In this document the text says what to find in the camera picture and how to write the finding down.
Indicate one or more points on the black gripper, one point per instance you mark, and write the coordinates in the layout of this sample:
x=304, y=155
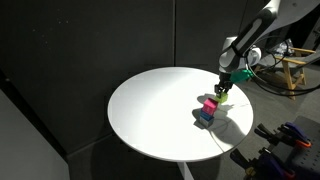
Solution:
x=225, y=80

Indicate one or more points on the light green block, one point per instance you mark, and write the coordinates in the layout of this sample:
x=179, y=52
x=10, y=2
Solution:
x=222, y=98

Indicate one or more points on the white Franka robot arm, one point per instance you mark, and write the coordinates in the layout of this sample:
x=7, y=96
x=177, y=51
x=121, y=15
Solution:
x=260, y=26

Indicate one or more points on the magenta block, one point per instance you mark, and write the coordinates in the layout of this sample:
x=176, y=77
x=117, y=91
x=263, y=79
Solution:
x=209, y=106

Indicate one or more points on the blue block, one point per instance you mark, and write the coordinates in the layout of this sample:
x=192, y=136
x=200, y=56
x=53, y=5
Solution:
x=206, y=115

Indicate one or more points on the grey block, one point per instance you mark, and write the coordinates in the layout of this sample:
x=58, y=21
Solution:
x=206, y=122

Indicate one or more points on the round white table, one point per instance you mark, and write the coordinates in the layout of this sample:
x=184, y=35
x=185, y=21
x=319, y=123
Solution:
x=156, y=113

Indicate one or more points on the wooden chair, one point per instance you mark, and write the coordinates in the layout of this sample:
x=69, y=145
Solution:
x=291, y=66

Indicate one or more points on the purple clamp with orange tip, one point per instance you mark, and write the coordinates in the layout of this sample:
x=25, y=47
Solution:
x=295, y=133
x=263, y=165

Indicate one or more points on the white table leg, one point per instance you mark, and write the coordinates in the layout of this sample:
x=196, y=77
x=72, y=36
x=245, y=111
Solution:
x=186, y=171

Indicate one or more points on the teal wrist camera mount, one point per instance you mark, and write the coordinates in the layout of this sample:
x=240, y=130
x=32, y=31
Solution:
x=241, y=76

